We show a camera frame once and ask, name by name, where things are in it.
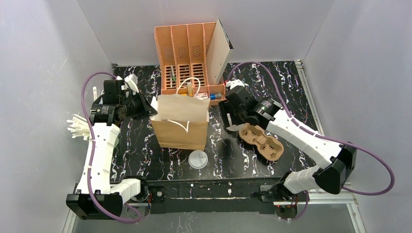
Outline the white wrapped straws bundle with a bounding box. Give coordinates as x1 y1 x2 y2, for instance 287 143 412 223
67 86 99 141

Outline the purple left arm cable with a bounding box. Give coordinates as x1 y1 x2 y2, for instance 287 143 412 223
80 72 144 224

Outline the blue grey glue bottle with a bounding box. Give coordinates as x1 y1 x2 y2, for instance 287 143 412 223
210 93 222 100

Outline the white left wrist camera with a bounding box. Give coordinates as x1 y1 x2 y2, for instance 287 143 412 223
123 74 139 94

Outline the red white staples box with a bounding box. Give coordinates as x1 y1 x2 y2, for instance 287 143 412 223
194 92 209 100

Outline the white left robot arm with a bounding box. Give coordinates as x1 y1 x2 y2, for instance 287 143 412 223
66 77 157 223

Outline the white plastic cup lid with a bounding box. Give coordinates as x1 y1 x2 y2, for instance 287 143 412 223
188 150 208 169

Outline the orange desktop file organizer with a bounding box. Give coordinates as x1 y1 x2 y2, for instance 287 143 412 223
154 22 226 105

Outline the brown paper takeout bag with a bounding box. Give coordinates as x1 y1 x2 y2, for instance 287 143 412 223
150 90 210 150

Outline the cream glue stick tube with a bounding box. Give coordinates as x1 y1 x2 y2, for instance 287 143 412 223
187 82 193 96

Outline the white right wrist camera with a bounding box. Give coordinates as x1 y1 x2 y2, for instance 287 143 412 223
225 79 245 91

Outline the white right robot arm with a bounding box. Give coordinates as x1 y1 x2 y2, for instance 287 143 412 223
219 85 357 198

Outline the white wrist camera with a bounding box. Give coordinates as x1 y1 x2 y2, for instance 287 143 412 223
123 74 139 94
225 79 245 91

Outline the white board panel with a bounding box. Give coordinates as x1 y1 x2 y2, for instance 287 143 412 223
206 18 234 85

